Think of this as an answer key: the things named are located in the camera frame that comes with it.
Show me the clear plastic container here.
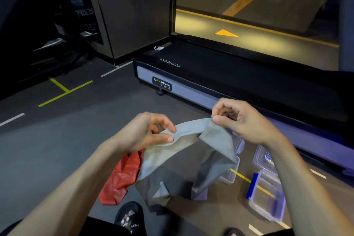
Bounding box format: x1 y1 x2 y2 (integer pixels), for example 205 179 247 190
218 132 245 185

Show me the red elastic exercise band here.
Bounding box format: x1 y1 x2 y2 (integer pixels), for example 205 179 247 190
98 150 144 206

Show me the grey elastic exercise band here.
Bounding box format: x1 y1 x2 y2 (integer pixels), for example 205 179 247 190
135 118 238 207

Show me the person's left forearm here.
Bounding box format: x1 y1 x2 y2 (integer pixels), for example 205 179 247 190
8 138 128 236

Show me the black treadmill with grey side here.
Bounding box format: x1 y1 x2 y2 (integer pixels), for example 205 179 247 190
133 40 354 178

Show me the black slide sandal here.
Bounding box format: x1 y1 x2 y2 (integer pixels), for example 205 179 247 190
222 227 247 236
114 201 144 235

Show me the person's right forearm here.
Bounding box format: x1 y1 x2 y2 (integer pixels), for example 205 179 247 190
261 131 354 236

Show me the person's right hand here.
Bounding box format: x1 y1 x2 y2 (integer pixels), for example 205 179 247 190
211 98 279 148

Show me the clear container with blue clips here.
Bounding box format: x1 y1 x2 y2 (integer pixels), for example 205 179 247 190
246 170 286 223

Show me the large glass panel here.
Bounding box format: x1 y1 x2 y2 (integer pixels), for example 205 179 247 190
171 0 341 72

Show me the clear container lid, blue label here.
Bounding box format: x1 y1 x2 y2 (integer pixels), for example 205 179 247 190
252 145 279 177

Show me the person's left hand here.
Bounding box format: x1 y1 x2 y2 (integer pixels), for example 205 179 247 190
118 112 177 155

